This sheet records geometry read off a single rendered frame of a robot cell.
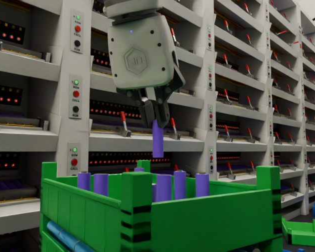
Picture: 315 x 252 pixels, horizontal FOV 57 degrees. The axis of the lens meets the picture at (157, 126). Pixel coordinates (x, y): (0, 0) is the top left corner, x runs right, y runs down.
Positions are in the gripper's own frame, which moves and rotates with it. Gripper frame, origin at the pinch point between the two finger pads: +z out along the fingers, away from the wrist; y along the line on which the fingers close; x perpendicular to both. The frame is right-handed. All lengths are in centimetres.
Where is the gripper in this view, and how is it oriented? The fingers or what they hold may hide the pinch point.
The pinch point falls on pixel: (154, 114)
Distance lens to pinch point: 48.8
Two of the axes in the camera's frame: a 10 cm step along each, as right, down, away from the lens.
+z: 1.8, 9.4, 3.0
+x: 3.9, -3.5, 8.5
